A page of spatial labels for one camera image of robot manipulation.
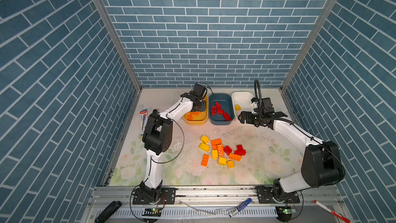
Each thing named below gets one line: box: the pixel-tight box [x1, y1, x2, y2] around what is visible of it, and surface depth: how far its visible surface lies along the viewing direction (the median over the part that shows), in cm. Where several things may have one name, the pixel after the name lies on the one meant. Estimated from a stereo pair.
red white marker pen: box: [314, 199, 352, 223], surface depth 71 cm
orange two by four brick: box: [217, 144, 225, 157], surface depth 88 cm
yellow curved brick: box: [198, 142, 211, 153], surface depth 91 cm
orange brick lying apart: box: [200, 153, 210, 168], surface depth 86 cm
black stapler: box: [94, 200, 123, 223], surface depth 69 cm
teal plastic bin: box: [208, 92, 235, 126], surface depth 107 cm
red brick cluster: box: [223, 144, 247, 156], surface depth 90 cm
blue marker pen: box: [228, 197, 253, 218], surface depth 71 cm
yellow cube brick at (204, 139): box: [200, 134, 210, 145], surface depth 93 cm
